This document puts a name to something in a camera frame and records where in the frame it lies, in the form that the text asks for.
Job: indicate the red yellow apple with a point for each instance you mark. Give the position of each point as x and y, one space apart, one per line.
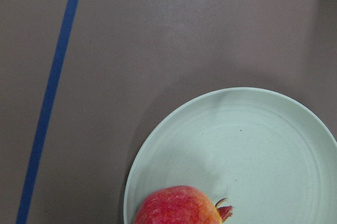
181 204

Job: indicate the light green plate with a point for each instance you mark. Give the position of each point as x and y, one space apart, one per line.
270 156

